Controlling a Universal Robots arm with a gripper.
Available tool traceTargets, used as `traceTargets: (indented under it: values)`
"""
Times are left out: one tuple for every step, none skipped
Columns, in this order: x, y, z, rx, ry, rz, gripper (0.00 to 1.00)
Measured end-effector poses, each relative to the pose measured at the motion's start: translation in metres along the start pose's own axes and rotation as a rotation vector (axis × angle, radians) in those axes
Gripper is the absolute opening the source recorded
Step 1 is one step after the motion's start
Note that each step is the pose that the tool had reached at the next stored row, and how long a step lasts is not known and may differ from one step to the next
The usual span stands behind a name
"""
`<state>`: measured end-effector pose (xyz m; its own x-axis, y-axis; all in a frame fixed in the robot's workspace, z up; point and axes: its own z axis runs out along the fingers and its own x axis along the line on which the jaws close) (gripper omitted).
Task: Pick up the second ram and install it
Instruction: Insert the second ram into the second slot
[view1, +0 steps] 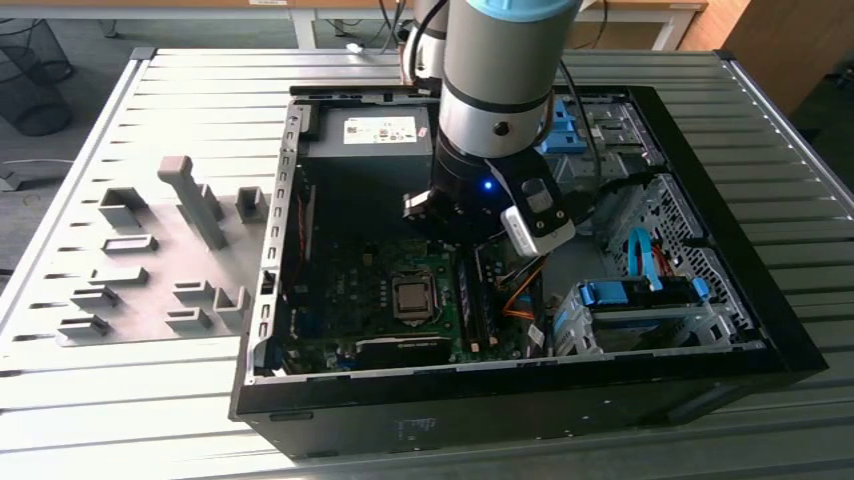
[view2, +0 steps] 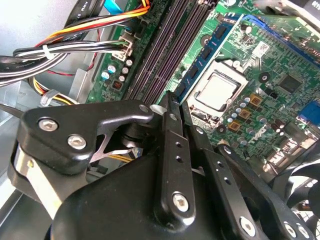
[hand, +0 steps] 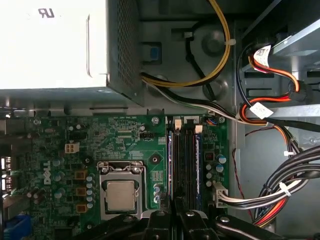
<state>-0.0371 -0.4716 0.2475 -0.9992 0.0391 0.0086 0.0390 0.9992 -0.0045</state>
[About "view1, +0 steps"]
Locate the green RAM stick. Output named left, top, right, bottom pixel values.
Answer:
left=457, top=245, right=484, bottom=351

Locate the dark RAM stick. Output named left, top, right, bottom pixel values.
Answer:
left=473, top=245, right=502, bottom=346

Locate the grey power supply unit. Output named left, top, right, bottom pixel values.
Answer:
left=309, top=105, right=442, bottom=237

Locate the grey metal drive cage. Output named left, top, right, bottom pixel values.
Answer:
left=533, top=97, right=666, bottom=214

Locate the blue plastic drive carrier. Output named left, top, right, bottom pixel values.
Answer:
left=538, top=97, right=590, bottom=154

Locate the CPU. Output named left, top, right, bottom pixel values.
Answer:
left=397, top=280, right=434, bottom=312

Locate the CPU socket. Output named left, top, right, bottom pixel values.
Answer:
left=389, top=269, right=444, bottom=325

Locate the green motherboard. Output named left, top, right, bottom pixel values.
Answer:
left=278, top=237, right=540, bottom=375

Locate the blue disk carrier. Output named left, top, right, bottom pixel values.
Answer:
left=577, top=278, right=710, bottom=307

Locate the black graphics card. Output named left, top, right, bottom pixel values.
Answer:
left=353, top=333, right=457, bottom=370

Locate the grey metal disk bay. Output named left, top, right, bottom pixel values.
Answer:
left=546, top=277, right=760, bottom=357

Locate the black open PC case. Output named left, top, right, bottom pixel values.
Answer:
left=229, top=84, right=829, bottom=459

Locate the grey parts rack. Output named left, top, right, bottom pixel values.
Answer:
left=53, top=155, right=270, bottom=349

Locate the brown wooden cabinet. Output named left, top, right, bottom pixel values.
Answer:
left=720, top=0, right=854, bottom=116

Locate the black mesh wastebasket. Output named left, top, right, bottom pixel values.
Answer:
left=0, top=18, right=75, bottom=137

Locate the small grey wrist camera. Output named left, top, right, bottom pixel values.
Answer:
left=400, top=191, right=437, bottom=222

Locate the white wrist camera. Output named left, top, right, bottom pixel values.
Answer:
left=500, top=177, right=578, bottom=259

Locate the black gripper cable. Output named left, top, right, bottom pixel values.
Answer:
left=557, top=62, right=606, bottom=184

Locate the black cable bundle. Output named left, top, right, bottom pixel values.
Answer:
left=573, top=172, right=654, bottom=236

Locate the orange wire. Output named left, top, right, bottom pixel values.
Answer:
left=501, top=259, right=550, bottom=320

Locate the blue wire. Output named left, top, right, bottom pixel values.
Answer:
left=628, top=227, right=664, bottom=292

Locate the white frame wooden desk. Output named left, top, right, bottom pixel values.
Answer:
left=290, top=0, right=710, bottom=51

